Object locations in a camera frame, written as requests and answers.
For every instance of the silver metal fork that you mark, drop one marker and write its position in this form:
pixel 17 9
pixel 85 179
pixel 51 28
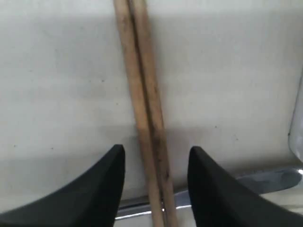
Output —
pixel 295 139

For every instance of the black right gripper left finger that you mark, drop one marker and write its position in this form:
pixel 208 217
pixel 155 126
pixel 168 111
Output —
pixel 90 200

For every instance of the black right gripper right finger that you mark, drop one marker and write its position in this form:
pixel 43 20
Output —
pixel 219 200

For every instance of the wooden chopstick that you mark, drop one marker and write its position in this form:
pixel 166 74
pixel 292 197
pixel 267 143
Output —
pixel 158 134
pixel 125 24

